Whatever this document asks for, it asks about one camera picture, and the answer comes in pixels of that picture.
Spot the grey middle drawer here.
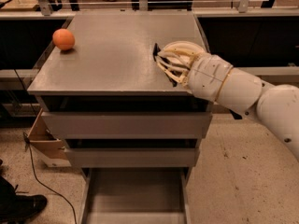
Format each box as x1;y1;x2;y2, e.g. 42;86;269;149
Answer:
64;148;199;168

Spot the grey metal rail frame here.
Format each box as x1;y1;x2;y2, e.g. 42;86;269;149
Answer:
0;0;299;119

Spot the black floor cable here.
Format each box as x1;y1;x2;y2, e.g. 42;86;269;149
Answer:
21;132;78;224

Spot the brown cardboard box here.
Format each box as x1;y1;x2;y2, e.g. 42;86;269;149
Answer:
28;110;70;167

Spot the white paper bowl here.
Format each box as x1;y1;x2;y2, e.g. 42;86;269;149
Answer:
163;41;206;56

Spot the grey drawer cabinet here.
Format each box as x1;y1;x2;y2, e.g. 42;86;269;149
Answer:
26;10;222;224

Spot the black shoe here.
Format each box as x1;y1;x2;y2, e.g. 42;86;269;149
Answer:
0;176;48;223

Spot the grey top drawer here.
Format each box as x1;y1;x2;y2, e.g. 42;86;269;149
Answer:
42;112;212;139

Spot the dark blue rxbar wrapper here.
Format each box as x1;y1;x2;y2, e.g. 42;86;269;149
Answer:
152;43;177;87

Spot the grey open bottom drawer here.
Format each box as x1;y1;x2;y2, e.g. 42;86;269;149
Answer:
78;168;192;224

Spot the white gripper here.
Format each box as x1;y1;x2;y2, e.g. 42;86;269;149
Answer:
155;49;233;102

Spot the orange fruit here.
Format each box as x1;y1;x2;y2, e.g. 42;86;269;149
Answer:
52;29;75;50

